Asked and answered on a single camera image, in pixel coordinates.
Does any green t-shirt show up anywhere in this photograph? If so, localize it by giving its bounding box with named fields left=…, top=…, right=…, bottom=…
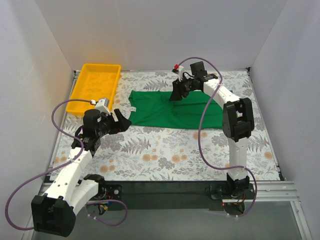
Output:
left=128, top=91, right=210, bottom=130

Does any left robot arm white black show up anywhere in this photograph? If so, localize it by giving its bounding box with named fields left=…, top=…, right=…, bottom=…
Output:
left=31, top=109, right=132, bottom=237

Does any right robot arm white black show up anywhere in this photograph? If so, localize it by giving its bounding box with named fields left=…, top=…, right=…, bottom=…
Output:
left=169, top=57, right=255, bottom=199

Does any yellow plastic bin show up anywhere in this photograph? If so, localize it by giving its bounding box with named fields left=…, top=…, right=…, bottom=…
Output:
left=70, top=63, right=121, bottom=111

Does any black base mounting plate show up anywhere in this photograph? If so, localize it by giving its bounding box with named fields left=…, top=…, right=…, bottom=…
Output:
left=104, top=180, right=239, bottom=211

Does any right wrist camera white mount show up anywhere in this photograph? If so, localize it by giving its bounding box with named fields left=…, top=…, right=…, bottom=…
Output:
left=172, top=64, right=185, bottom=82

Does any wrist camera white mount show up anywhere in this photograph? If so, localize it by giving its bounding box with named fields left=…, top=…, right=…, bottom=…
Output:
left=94, top=97, right=111, bottom=116
left=172, top=64, right=185, bottom=82

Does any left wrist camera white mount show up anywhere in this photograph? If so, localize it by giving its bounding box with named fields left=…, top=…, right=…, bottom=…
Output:
left=94, top=97, right=111, bottom=116

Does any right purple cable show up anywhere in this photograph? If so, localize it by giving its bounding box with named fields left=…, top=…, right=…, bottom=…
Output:
left=177, top=57, right=258, bottom=217

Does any purple cable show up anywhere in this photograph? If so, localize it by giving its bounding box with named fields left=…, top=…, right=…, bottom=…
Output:
left=4, top=98, right=128, bottom=230
left=177, top=57, right=258, bottom=217

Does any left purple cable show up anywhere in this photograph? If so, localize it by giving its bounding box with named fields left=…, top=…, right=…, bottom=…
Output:
left=4, top=98, right=128, bottom=230

